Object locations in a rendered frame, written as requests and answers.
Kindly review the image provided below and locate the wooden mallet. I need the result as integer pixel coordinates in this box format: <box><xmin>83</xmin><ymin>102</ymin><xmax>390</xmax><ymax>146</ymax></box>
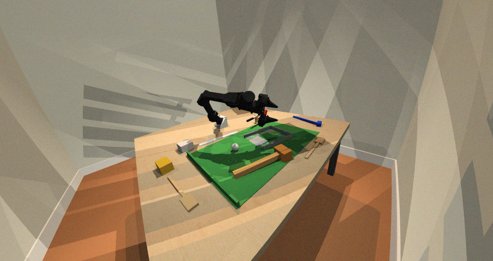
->
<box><xmin>233</xmin><ymin>144</ymin><xmax>292</xmax><ymax>179</ymax></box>

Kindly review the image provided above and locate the yellow cube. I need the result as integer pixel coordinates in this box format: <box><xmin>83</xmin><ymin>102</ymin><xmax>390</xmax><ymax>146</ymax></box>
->
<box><xmin>155</xmin><ymin>156</ymin><xmax>174</xmax><ymax>176</ymax></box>

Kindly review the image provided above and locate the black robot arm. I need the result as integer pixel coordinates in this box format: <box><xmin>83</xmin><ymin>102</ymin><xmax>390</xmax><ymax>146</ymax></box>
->
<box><xmin>197</xmin><ymin>90</ymin><xmax>268</xmax><ymax>125</ymax></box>

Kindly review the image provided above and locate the blue putter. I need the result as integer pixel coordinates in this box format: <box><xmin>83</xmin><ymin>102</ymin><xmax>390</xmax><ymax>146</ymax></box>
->
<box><xmin>293</xmin><ymin>116</ymin><xmax>322</xmax><ymax>127</ymax></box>

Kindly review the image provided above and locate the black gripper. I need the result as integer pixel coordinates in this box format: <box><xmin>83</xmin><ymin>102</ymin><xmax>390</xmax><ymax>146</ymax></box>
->
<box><xmin>250</xmin><ymin>94</ymin><xmax>278</xmax><ymax>127</ymax></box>

